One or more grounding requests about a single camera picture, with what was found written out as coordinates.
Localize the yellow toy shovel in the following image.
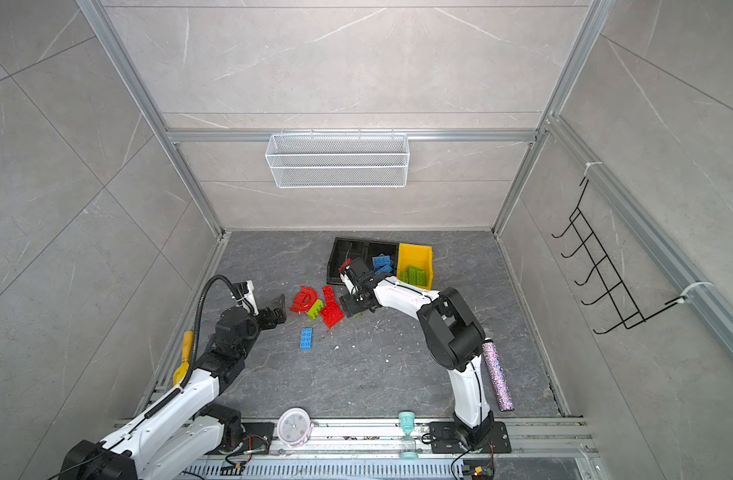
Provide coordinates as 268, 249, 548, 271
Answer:
172, 330, 194, 386

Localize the glittery purple roll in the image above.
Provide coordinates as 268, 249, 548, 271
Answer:
482, 339, 514, 412

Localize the right black storage bin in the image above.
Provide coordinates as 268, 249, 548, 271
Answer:
364, 241, 398, 275

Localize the blue lego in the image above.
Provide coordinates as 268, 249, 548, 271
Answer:
375, 265, 393, 275
372, 255, 393, 270
300, 328, 314, 350

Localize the red arch lego piece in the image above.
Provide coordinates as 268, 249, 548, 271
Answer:
290, 286, 318, 313

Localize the yellow storage bin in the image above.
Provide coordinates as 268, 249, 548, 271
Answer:
396, 243, 433, 290

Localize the black wire hook rack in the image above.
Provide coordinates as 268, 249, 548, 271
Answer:
551, 177, 713, 336

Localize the white round timer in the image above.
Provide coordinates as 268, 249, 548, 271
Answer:
276, 407, 314, 448

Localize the teal hourglass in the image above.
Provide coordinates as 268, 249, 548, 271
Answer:
398, 411, 418, 460

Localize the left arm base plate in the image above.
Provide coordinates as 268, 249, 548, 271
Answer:
218, 420, 276, 455

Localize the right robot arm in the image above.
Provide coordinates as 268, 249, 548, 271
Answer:
338, 258, 494, 450

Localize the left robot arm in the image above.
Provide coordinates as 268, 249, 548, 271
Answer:
54, 295, 286, 479

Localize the black storage bin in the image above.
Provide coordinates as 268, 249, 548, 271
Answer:
326, 237, 367, 286
364, 241, 398, 275

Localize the left black storage bin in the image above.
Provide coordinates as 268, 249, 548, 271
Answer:
326, 237, 367, 286

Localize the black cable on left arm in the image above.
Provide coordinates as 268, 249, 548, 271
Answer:
179, 274, 248, 388

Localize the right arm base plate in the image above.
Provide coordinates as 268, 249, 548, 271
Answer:
421, 421, 512, 454

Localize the white wire mesh basket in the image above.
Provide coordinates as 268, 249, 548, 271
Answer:
266, 133, 410, 189

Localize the red lego brick stack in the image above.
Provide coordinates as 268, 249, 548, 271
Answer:
320, 285, 344, 328

